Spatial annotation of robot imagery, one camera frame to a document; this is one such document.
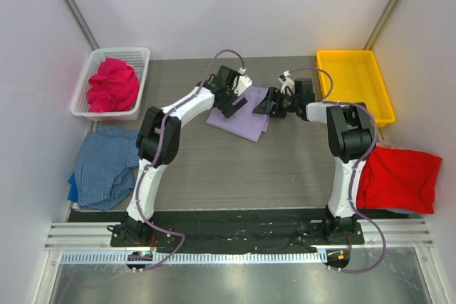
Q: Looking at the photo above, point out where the purple t shirt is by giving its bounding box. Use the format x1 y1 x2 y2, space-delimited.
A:
206 86 269 142

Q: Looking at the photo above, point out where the yellow plastic tray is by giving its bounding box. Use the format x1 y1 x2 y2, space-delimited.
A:
316 50 395 127

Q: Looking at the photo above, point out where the white plastic basket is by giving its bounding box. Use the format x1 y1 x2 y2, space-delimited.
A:
71 46 150 122

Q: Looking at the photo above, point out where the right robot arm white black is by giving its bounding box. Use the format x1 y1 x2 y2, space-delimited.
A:
253 75 377 243

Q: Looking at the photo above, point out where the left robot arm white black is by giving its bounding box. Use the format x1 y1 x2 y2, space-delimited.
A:
113 65 252 246

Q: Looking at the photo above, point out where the pink crumpled shirt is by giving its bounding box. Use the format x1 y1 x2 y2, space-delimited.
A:
86 58 140 113

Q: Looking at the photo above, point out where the blue checkered shirt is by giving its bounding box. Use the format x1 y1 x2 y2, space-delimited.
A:
68 126 139 211

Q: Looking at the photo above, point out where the red folded shirt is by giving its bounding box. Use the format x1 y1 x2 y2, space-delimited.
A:
356 146 442 214

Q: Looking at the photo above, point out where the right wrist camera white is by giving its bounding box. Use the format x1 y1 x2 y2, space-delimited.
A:
279 70 295 95

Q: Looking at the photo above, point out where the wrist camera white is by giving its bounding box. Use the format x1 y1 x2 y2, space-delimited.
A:
232 68 253 95
279 70 295 95

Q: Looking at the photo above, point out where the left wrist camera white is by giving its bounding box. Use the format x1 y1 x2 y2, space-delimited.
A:
232 68 253 95

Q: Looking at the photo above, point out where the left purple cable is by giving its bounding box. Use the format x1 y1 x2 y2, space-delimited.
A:
131 49 249 272

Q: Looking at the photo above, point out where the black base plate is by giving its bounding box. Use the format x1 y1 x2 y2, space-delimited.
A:
69 209 364 254

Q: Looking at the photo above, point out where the white slotted cable duct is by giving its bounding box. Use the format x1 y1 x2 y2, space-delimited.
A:
60 250 327 265

